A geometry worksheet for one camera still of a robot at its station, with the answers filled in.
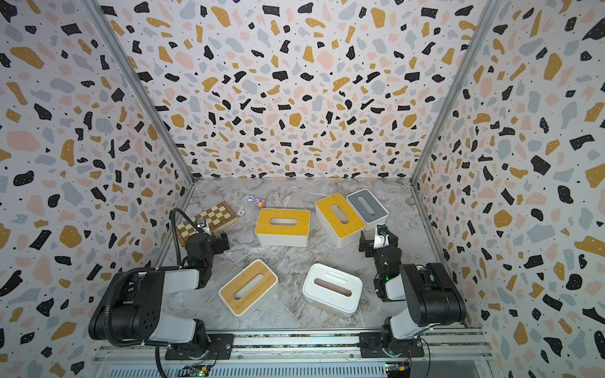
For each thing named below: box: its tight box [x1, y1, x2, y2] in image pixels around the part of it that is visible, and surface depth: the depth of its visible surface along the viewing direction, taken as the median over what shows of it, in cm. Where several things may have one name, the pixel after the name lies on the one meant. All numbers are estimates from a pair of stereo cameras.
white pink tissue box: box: [302, 263, 364, 317], surface depth 80 cm
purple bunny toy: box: [246, 195, 267, 210], surface depth 112 cm
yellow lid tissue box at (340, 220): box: [315, 192, 366, 250], surface depth 97 cm
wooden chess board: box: [175, 201, 239, 248], surface depth 105 cm
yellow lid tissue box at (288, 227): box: [254, 207, 312, 248], surface depth 97 cm
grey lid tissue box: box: [346, 188, 390, 232], surface depth 108 cm
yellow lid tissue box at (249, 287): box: [218, 259, 279, 319], surface depth 83 cm
